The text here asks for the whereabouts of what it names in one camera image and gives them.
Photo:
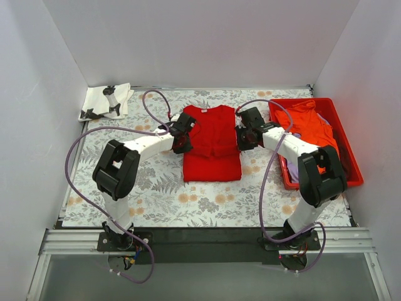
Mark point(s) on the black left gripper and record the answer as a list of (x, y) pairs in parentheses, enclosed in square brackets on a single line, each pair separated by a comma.
[(185, 142)]

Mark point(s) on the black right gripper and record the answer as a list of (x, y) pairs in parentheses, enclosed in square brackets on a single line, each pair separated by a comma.
[(243, 138)]

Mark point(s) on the lavender t shirt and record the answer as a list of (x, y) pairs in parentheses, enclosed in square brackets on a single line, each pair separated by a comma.
[(292, 169)]

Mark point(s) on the red plastic bin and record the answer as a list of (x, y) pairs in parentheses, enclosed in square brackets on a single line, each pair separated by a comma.
[(325, 107)]

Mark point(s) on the floral table cloth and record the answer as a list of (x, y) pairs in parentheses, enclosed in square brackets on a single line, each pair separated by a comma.
[(160, 197)]

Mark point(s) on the aluminium frame rail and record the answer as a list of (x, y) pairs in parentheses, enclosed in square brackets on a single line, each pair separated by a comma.
[(79, 264)]

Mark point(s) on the red t shirt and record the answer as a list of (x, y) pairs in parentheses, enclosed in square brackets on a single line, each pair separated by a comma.
[(215, 156)]

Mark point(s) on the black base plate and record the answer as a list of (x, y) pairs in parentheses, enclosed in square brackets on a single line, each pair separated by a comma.
[(219, 245)]

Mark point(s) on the orange t shirt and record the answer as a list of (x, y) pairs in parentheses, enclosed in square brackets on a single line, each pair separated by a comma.
[(306, 123)]

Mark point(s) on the white black printed t shirt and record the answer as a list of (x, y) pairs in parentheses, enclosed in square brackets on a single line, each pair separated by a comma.
[(110, 102)]

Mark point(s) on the dark maroon t shirt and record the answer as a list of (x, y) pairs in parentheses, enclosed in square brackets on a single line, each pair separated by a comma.
[(343, 155)]

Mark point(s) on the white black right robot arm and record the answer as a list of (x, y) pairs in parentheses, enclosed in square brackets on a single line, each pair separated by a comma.
[(321, 177)]

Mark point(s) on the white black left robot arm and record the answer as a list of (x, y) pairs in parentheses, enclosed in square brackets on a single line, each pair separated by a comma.
[(116, 172)]

